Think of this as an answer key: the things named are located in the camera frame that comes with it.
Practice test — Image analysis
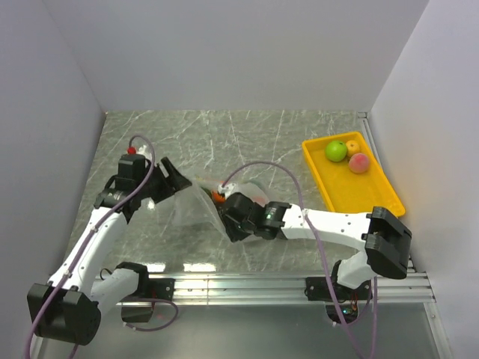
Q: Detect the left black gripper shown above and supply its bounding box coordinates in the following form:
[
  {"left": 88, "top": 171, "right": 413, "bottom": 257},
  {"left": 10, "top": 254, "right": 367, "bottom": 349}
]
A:
[{"left": 136, "top": 156, "right": 192, "bottom": 203}]

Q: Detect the clear plastic bag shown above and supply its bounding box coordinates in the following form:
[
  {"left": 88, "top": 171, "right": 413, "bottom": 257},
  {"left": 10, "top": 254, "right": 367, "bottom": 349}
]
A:
[{"left": 170, "top": 176, "right": 278, "bottom": 240}]

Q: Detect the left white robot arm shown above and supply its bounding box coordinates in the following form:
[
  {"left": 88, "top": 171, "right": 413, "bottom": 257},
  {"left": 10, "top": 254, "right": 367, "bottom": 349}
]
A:
[{"left": 27, "top": 154, "right": 192, "bottom": 346}]

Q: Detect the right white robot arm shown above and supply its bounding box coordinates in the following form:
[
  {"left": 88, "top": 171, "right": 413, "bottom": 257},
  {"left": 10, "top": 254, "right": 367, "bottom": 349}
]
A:
[{"left": 218, "top": 192, "right": 412, "bottom": 299}]

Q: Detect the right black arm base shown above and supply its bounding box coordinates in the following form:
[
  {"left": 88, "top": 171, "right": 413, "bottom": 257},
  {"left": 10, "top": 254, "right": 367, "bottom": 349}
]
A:
[{"left": 305, "top": 277, "right": 373, "bottom": 325}]

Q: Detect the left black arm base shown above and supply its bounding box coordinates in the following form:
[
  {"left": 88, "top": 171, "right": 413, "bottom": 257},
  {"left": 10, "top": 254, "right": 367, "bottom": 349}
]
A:
[{"left": 120, "top": 278, "right": 179, "bottom": 327}]

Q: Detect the orange fruit in bag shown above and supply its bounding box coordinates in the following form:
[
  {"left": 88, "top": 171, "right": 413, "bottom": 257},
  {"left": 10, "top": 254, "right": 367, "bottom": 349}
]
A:
[{"left": 212, "top": 191, "right": 225, "bottom": 203}]

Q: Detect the small orange fruit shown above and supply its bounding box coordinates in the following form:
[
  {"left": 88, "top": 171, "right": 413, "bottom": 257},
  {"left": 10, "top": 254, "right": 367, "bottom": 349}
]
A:
[{"left": 346, "top": 140, "right": 361, "bottom": 158}]

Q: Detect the yellow plastic tray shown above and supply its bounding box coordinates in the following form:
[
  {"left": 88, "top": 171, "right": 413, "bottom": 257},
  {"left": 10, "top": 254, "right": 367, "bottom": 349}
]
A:
[{"left": 302, "top": 132, "right": 406, "bottom": 217}]

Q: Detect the green apple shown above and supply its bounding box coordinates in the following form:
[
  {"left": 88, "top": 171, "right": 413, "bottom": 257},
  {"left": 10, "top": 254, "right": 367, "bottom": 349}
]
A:
[{"left": 325, "top": 140, "right": 348, "bottom": 162}]

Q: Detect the pink peach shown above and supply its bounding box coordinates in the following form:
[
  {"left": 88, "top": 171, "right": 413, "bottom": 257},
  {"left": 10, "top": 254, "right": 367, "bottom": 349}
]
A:
[{"left": 348, "top": 153, "right": 370, "bottom": 174}]

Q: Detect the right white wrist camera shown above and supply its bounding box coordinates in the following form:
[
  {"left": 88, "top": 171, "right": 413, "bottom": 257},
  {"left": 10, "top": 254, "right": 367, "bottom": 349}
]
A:
[{"left": 217, "top": 182, "right": 238, "bottom": 200}]

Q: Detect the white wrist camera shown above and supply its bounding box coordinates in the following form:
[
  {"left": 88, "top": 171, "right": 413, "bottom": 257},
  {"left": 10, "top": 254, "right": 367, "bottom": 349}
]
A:
[
  {"left": 126, "top": 144, "right": 153, "bottom": 162},
  {"left": 217, "top": 182, "right": 238, "bottom": 200}
]

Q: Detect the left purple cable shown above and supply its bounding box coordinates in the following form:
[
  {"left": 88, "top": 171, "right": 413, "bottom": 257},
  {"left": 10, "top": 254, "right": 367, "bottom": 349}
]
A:
[{"left": 24, "top": 134, "right": 180, "bottom": 359}]

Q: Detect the purple cable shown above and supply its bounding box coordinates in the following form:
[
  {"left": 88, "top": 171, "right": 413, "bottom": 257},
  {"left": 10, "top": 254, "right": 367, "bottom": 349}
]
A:
[
  {"left": 24, "top": 134, "right": 180, "bottom": 359},
  {"left": 222, "top": 161, "right": 377, "bottom": 359}
]

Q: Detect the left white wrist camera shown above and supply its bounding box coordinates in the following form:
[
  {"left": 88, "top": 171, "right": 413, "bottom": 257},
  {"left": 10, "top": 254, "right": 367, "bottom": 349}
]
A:
[{"left": 126, "top": 144, "right": 153, "bottom": 162}]

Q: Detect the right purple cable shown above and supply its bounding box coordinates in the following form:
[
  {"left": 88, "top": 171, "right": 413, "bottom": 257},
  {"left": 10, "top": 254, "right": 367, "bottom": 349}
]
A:
[{"left": 222, "top": 161, "right": 377, "bottom": 359}]

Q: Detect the aluminium rail frame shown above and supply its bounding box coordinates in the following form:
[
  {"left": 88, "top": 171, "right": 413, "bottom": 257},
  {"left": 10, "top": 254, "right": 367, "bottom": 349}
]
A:
[{"left": 22, "top": 111, "right": 456, "bottom": 359}]

